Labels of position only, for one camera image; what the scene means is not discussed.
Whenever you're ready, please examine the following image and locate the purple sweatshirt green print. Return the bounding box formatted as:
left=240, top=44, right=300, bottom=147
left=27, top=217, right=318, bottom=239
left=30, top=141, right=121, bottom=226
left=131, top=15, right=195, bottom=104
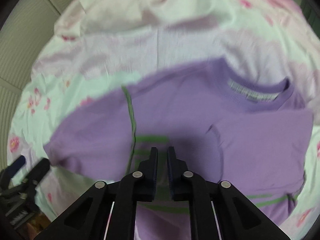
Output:
left=44, top=59, right=313, bottom=239

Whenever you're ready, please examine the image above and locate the pink floral duvet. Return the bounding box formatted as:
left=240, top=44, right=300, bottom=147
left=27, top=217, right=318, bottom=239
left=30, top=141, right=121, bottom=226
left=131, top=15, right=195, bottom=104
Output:
left=1, top=0, right=319, bottom=239

